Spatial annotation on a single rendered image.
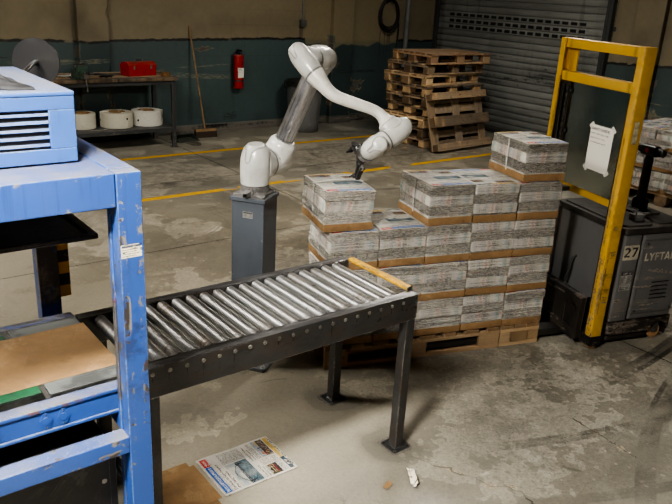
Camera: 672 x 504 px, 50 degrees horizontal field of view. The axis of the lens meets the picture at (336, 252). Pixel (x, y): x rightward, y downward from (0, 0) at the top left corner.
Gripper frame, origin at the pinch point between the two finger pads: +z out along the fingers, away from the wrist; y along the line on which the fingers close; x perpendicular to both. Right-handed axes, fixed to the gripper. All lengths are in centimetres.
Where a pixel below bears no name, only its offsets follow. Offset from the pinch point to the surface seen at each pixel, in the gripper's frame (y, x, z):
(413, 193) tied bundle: 13, 46, 23
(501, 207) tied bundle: 26, 94, 9
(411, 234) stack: 38, 38, 15
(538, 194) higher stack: 20, 118, 5
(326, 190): 12.9, -13.7, 3.9
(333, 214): 25.1, -9.6, 8.5
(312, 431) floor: 134, -36, 0
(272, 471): 145, -63, -23
